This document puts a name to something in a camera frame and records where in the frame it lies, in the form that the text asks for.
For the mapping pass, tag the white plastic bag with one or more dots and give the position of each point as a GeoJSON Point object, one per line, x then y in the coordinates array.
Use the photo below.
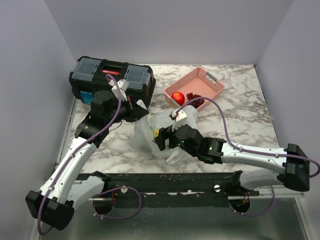
{"type": "Point", "coordinates": [152, 135]}

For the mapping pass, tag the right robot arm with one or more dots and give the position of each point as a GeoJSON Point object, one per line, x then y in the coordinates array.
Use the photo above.
{"type": "Point", "coordinates": [286, 167]}

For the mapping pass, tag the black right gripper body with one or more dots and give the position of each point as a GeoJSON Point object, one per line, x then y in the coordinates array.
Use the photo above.
{"type": "Point", "coordinates": [194, 152]}

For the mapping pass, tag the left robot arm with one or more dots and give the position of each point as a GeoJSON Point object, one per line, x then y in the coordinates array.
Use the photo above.
{"type": "Point", "coordinates": [57, 199]}

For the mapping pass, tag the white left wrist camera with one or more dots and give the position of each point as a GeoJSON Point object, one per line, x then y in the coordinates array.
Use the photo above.
{"type": "Point", "coordinates": [119, 89]}

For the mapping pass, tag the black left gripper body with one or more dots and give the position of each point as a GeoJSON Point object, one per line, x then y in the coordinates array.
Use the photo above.
{"type": "Point", "coordinates": [128, 113]}

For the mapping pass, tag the red fake apple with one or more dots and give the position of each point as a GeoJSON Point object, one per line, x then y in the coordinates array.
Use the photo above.
{"type": "Point", "coordinates": [178, 97]}

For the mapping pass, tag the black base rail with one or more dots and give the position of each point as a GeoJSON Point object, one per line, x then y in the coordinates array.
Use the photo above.
{"type": "Point", "coordinates": [173, 190]}

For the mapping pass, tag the black toolbox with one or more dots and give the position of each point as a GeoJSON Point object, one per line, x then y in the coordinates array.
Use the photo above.
{"type": "Point", "coordinates": [108, 85]}

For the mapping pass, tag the pink perforated plastic basket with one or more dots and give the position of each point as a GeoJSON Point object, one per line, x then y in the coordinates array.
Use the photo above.
{"type": "Point", "coordinates": [199, 81]}

